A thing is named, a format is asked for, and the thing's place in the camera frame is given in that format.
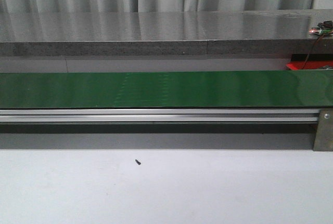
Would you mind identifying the green conveyor belt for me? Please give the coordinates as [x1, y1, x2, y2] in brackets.
[1, 70, 332, 109]

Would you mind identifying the red plastic tray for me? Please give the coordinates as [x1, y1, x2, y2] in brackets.
[286, 61, 332, 71]

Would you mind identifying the small lit circuit board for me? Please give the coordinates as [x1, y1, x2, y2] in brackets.
[309, 21, 332, 36]

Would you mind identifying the aluminium conveyor side rail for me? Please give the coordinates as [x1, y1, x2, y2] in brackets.
[1, 108, 320, 123]

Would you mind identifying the steel conveyor support bracket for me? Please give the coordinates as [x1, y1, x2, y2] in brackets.
[313, 109, 333, 151]

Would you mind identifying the thin brown wire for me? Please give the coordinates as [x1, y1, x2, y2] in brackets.
[301, 33, 325, 71]

